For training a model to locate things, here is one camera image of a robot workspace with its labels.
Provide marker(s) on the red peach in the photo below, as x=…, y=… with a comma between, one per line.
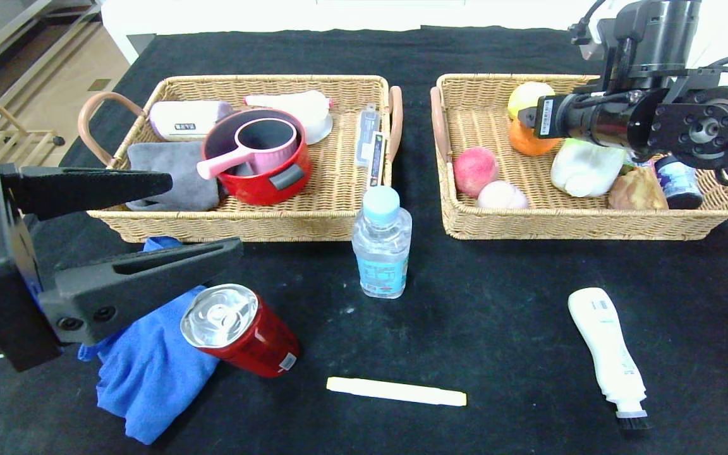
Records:
x=474, y=172

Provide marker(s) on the brown bread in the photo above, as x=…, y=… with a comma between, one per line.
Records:
x=636, y=193

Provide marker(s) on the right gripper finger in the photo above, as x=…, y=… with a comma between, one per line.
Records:
x=526, y=117

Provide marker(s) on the wooden rack on wheels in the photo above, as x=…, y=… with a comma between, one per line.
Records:
x=29, y=133

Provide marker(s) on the grey wooden shelf unit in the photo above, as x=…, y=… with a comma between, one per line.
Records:
x=23, y=38

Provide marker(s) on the white brush-tip bottle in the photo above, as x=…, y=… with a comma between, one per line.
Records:
x=607, y=344

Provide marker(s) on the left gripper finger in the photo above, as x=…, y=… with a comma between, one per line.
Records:
x=86, y=188
x=149, y=278

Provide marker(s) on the white tube pink cap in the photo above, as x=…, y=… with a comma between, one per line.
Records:
x=288, y=100

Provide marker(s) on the red soda can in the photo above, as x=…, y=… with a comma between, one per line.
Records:
x=256, y=344

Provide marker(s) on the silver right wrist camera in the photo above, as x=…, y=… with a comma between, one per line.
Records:
x=598, y=39

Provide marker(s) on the toy napa cabbage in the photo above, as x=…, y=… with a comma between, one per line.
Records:
x=582, y=170

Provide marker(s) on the dark blue jar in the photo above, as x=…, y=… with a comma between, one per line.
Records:
x=677, y=186

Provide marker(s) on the grey cloth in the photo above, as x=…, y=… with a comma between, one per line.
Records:
x=168, y=155

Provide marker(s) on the cream marker pen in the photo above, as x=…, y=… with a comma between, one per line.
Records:
x=395, y=391

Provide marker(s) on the white cylindrical pouch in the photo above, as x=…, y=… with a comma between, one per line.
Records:
x=184, y=117

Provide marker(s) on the red cooking pot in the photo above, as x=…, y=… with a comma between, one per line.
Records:
x=263, y=189

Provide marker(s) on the pale pink peach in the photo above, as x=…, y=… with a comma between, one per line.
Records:
x=502, y=196

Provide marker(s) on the blue microfibre cloth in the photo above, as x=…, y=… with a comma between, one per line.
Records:
x=149, y=379

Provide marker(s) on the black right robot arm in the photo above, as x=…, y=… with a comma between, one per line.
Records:
x=705, y=129

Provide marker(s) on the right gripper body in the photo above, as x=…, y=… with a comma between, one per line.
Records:
x=546, y=116

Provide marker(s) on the clear water bottle blue cap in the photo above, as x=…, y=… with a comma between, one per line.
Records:
x=382, y=253

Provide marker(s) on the pink saucepan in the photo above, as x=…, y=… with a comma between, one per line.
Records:
x=275, y=158

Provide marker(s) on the black table cloth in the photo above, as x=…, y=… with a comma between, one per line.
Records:
x=497, y=316

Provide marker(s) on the yellow lemon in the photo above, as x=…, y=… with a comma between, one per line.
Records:
x=525, y=95

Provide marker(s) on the orange fruit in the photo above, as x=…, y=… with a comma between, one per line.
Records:
x=528, y=144

